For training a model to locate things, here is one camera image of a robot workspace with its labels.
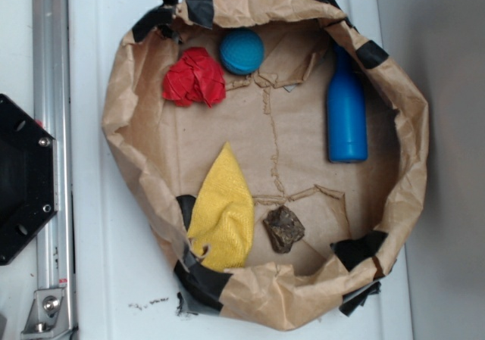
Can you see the yellow cloth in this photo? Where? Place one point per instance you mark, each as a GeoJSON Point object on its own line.
{"type": "Point", "coordinates": [222, 225]}

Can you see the brown rock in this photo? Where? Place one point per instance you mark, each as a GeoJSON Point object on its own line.
{"type": "Point", "coordinates": [284, 229]}

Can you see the red crumpled paper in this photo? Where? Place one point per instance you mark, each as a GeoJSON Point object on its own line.
{"type": "Point", "coordinates": [195, 77]}

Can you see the blue golf ball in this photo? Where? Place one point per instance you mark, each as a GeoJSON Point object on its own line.
{"type": "Point", "coordinates": [242, 51]}

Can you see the blue plastic bottle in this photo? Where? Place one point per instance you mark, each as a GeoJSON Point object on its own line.
{"type": "Point", "coordinates": [346, 117]}

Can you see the brown paper bag bin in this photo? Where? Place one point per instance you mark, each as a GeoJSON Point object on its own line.
{"type": "Point", "coordinates": [356, 216]}

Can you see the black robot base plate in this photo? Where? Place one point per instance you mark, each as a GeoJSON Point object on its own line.
{"type": "Point", "coordinates": [27, 179]}

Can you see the aluminium rail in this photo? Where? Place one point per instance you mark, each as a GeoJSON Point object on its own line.
{"type": "Point", "coordinates": [55, 242]}

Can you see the metal corner bracket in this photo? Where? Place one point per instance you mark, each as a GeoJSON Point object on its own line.
{"type": "Point", "coordinates": [48, 317]}

